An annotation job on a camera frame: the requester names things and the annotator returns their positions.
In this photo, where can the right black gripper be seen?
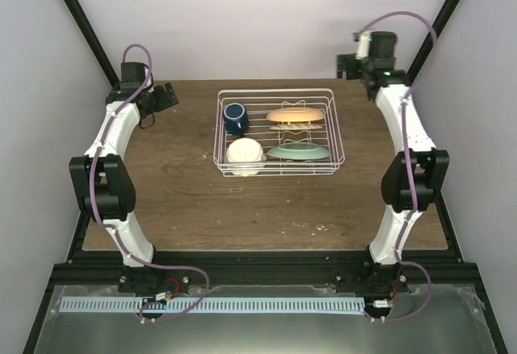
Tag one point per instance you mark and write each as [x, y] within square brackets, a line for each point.
[347, 61]

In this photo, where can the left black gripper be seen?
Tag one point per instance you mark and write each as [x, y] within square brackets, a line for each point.
[162, 102]

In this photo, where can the dark blue ceramic mug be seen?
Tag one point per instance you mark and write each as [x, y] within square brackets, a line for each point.
[236, 119]

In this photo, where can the orange round plate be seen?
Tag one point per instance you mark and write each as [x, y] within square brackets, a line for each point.
[290, 115]

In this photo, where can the yellow patterned plate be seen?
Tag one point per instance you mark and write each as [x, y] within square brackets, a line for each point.
[295, 127]

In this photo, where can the white scalloped bowl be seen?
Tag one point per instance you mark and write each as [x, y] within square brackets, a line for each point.
[245, 157]

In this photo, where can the white wire dish rack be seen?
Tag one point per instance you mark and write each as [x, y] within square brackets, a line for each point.
[258, 104]

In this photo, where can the light teal plate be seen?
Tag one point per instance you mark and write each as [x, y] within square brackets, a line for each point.
[299, 151]

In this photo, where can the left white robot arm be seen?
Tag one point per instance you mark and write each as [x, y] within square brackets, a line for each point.
[102, 184]

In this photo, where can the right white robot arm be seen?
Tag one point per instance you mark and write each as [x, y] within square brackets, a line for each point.
[416, 174]

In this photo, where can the light blue slotted strip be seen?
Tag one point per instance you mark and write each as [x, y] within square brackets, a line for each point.
[217, 305]

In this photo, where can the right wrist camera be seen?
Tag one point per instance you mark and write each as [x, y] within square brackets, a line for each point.
[363, 40]

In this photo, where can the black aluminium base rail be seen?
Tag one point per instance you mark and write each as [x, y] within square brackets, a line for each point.
[347, 271]

